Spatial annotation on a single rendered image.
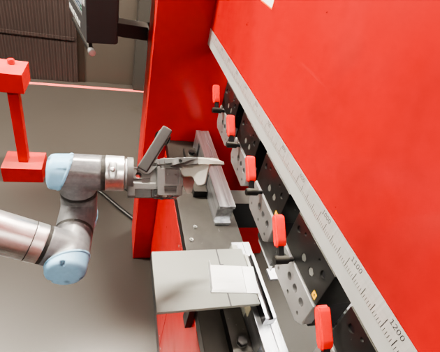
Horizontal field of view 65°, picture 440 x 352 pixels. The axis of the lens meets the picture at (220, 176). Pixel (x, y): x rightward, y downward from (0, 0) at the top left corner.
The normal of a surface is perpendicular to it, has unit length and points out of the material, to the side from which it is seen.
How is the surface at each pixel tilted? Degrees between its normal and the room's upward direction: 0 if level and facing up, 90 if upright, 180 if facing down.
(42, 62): 90
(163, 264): 0
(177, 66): 90
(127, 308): 0
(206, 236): 0
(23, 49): 90
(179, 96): 90
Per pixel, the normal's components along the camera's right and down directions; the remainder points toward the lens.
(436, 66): -0.95, -0.03
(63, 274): 0.17, 0.63
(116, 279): 0.22, -0.78
